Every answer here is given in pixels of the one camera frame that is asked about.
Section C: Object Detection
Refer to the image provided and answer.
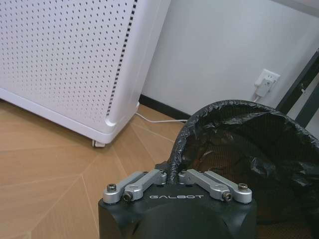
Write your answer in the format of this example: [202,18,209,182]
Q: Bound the white wall power socket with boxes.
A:
[257,68,281,88]

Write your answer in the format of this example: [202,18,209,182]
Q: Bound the white power plug adapter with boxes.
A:
[254,77,276,98]

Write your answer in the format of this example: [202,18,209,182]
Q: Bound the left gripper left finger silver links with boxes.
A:
[104,163,169,204]

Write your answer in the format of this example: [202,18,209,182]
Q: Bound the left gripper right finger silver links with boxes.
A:
[175,169,253,204]

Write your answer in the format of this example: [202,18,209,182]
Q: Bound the black metal table leg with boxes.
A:
[275,47,319,125]

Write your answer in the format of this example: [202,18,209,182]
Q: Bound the white power cable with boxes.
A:
[135,95,261,123]

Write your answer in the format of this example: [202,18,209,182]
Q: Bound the trash bin with black bag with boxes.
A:
[167,100,319,239]

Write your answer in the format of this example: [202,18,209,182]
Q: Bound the white perforated cabinet on wheels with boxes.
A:
[0,0,172,147]

